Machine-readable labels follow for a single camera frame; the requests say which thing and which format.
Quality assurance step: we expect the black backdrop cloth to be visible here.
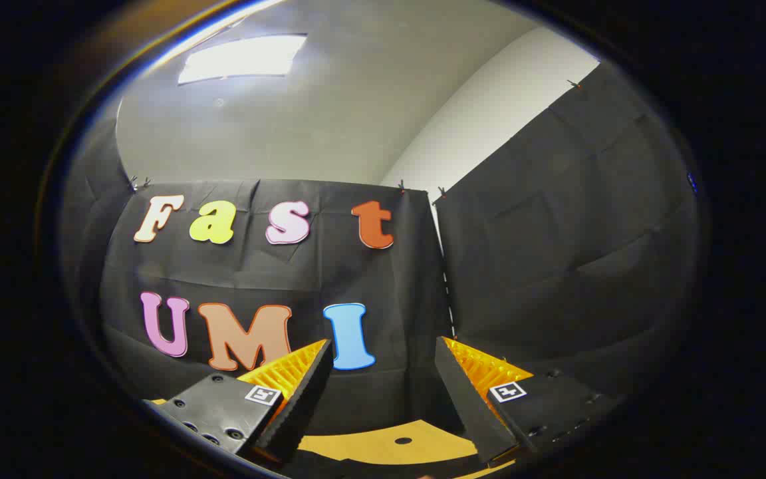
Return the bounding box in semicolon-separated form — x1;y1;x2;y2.
61;63;700;440

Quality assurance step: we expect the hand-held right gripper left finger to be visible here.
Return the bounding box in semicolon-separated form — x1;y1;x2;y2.
144;338;334;464

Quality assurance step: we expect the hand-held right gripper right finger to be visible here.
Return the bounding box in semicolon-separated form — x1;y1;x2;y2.
434;336;624;466

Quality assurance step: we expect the ceiling light panel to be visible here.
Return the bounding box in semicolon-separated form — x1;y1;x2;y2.
178;35;308;85

